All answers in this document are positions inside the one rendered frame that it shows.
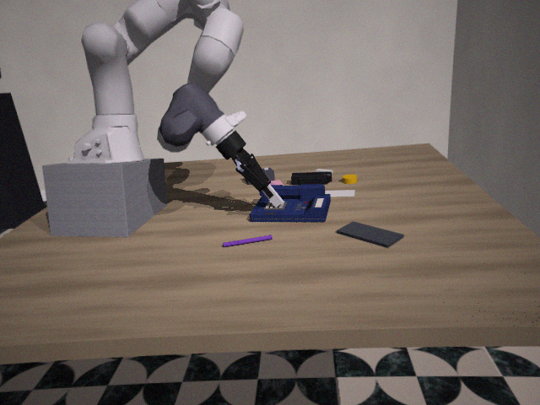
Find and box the purple thin rod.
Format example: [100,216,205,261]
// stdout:
[223,235,273,247]

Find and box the dark blue telephone handset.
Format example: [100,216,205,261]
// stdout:
[271,184,325,197]

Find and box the yellow short cylinder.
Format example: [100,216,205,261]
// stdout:
[343,175,358,184]

